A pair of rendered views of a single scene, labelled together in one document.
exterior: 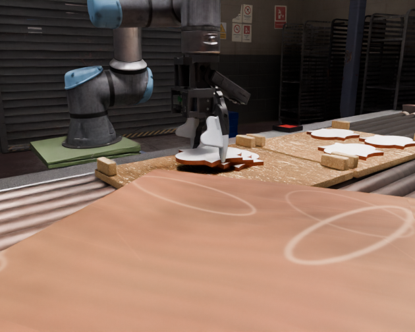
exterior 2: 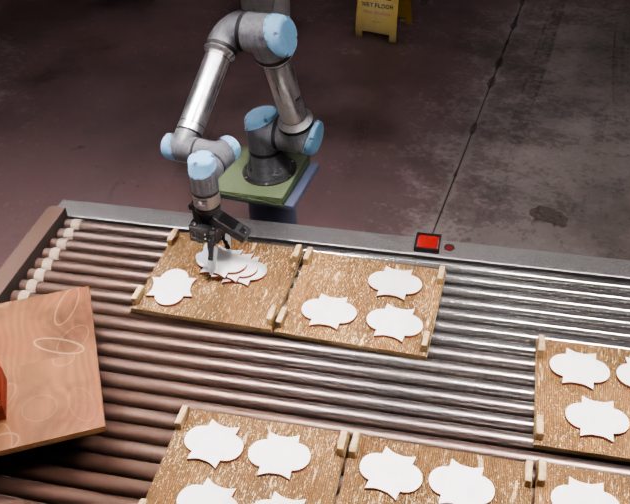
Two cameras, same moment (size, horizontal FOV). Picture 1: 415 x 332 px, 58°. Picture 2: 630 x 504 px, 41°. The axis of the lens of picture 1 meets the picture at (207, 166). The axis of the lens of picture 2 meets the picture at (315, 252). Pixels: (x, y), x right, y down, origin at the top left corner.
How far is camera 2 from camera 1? 218 cm
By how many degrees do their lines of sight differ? 53
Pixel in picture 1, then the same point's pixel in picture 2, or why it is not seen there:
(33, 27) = not seen: outside the picture
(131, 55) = (286, 120)
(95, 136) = (257, 173)
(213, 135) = (204, 256)
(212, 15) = (198, 190)
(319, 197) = (81, 332)
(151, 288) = (10, 328)
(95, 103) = (259, 148)
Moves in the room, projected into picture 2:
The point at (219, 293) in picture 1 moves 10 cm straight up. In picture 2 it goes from (14, 337) to (3, 308)
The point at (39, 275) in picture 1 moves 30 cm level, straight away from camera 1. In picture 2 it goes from (5, 313) to (78, 246)
